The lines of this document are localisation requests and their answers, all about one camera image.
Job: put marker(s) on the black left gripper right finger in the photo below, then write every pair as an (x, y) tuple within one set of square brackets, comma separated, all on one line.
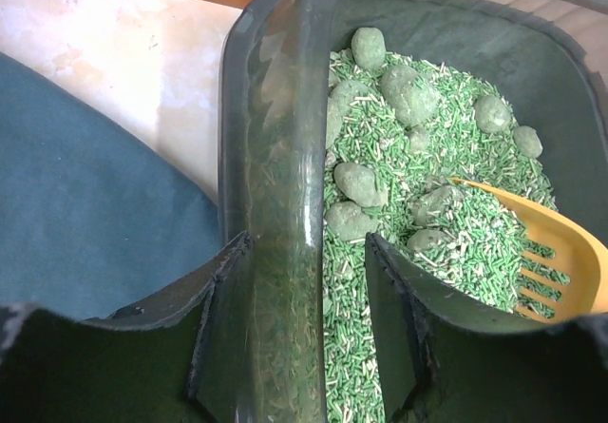
[(446, 357)]

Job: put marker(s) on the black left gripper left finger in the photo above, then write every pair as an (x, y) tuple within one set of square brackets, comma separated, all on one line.
[(177, 355)]

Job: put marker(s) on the yellow litter scoop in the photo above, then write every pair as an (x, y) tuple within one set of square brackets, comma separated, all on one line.
[(577, 254)]

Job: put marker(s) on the dark grey litter box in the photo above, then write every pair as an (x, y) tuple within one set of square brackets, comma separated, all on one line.
[(542, 53)]

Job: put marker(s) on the green cat litter pellets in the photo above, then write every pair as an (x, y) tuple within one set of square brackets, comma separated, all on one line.
[(406, 143)]

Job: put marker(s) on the dark teal folded cloth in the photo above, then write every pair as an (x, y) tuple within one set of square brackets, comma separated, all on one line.
[(91, 218)]

